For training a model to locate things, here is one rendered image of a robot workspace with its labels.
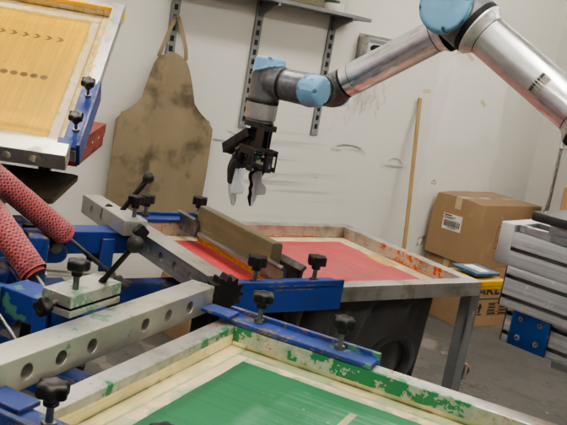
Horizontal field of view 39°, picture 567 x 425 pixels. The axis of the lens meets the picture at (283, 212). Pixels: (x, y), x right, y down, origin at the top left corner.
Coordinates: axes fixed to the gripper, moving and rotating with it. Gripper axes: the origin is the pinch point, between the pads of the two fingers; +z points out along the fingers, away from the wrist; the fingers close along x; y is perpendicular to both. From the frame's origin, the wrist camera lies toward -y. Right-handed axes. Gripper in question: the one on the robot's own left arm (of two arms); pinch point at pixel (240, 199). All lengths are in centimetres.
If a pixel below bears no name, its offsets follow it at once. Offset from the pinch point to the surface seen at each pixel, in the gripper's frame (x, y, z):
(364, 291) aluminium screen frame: 19.2, 29.5, 13.7
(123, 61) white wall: 53, -200, -17
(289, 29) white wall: 145, -199, -48
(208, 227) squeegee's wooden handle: -0.7, -11.4, 10.4
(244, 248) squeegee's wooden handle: -0.9, 6.5, 10.5
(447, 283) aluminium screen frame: 47, 30, 12
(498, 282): 80, 19, 17
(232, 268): -1.6, 4.1, 16.5
